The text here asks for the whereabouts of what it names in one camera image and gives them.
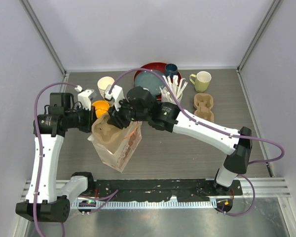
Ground white straw holder tin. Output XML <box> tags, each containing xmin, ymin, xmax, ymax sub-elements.
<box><xmin>161</xmin><ymin>94</ymin><xmax>183</xmax><ymax>104</ymax></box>

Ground orange plastic bowl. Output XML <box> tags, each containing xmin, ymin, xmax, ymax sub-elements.
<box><xmin>92</xmin><ymin>100</ymin><xmax>110</xmax><ymax>118</ymax></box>

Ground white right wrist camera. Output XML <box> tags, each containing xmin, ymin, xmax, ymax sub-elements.
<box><xmin>104</xmin><ymin>84</ymin><xmax>124</xmax><ymax>111</ymax></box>

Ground dark blue ceramic cup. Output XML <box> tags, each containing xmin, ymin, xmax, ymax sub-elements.
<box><xmin>164</xmin><ymin>64</ymin><xmax>178</xmax><ymax>78</ymax></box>

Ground brown cardboard cup carrier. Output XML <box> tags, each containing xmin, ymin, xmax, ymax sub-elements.
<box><xmin>193</xmin><ymin>93</ymin><xmax>214</xmax><ymax>122</ymax></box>
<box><xmin>92</xmin><ymin>113</ymin><xmax>124</xmax><ymax>153</ymax></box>

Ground blue ceramic plate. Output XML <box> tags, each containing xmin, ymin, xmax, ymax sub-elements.
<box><xmin>134</xmin><ymin>72</ymin><xmax>165</xmax><ymax>96</ymax></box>

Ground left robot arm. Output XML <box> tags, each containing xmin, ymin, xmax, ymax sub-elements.
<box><xmin>15</xmin><ymin>89</ymin><xmax>96</xmax><ymax>223</ymax></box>

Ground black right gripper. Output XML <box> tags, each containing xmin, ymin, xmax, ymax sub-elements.
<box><xmin>108</xmin><ymin>97</ymin><xmax>149</xmax><ymax>130</ymax></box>

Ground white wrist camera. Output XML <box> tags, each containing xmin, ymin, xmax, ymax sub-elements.
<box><xmin>104</xmin><ymin>84</ymin><xmax>124</xmax><ymax>111</ymax></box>
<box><xmin>74</xmin><ymin>85</ymin><xmax>97</xmax><ymax>111</ymax></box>

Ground red round tray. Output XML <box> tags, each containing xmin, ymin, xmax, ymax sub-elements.
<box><xmin>133</xmin><ymin>62</ymin><xmax>183</xmax><ymax>99</ymax></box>

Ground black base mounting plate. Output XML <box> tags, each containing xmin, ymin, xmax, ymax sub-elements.
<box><xmin>66</xmin><ymin>178</ymin><xmax>244</xmax><ymax>202</ymax></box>

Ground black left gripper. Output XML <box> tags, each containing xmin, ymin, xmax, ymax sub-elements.
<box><xmin>65</xmin><ymin>104</ymin><xmax>103</xmax><ymax>133</ymax></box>

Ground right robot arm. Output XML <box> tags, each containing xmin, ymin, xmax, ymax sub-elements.
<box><xmin>105</xmin><ymin>85</ymin><xmax>252</xmax><ymax>195</ymax></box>

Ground light green ceramic mug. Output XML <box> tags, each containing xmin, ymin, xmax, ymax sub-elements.
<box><xmin>189</xmin><ymin>71</ymin><xmax>212</xmax><ymax>93</ymax></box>

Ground brown paper takeout bag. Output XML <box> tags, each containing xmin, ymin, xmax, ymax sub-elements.
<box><xmin>87</xmin><ymin>122</ymin><xmax>142</xmax><ymax>172</ymax></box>

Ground aluminium frame rail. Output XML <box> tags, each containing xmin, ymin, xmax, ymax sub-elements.
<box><xmin>21</xmin><ymin>177</ymin><xmax>292</xmax><ymax>210</ymax></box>

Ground stack of white paper cups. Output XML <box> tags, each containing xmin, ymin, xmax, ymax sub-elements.
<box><xmin>97</xmin><ymin>77</ymin><xmax>114</xmax><ymax>97</ymax></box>

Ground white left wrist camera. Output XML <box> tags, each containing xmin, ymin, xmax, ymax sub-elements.
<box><xmin>74</xmin><ymin>85</ymin><xmax>97</xmax><ymax>111</ymax></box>

